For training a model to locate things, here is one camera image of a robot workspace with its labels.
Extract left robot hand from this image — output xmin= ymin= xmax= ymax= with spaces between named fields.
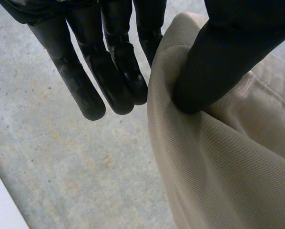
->
xmin=0 ymin=0 xmax=285 ymax=121

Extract beige shorts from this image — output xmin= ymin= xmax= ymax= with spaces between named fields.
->
xmin=147 ymin=12 xmax=285 ymax=229

